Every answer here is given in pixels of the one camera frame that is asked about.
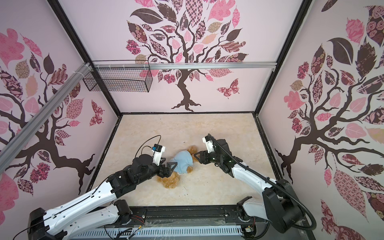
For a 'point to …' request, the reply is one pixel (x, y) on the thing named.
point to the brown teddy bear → (172, 181)
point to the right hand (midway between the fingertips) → (198, 152)
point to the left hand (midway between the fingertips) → (171, 164)
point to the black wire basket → (121, 76)
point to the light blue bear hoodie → (184, 160)
